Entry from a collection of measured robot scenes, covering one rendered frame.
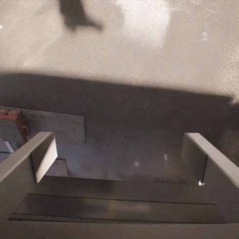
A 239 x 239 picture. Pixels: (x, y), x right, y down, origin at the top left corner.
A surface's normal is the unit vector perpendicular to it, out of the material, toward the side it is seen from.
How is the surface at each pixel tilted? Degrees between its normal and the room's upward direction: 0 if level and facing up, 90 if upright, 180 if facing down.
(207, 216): 90
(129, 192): 90
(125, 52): 0
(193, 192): 90
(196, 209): 90
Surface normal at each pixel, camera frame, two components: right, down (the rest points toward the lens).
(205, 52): -0.06, 0.67
